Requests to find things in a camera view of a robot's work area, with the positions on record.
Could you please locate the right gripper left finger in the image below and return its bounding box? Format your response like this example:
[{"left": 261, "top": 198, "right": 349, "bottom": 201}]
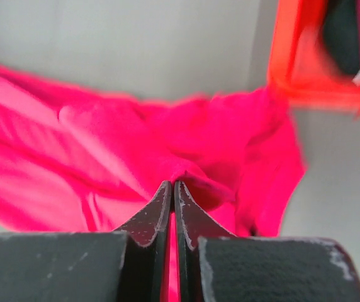
[{"left": 0, "top": 181, "right": 171, "bottom": 301}]

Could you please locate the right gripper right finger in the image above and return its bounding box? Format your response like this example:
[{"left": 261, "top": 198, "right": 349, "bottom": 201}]
[{"left": 174, "top": 181, "right": 360, "bottom": 301}]

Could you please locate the pink t shirt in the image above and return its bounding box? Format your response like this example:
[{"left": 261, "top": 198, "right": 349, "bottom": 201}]
[{"left": 0, "top": 58, "right": 308, "bottom": 302}]

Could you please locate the red plastic bin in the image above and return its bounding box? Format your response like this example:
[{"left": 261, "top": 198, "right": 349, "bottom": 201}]
[{"left": 267, "top": 1, "right": 360, "bottom": 116}]

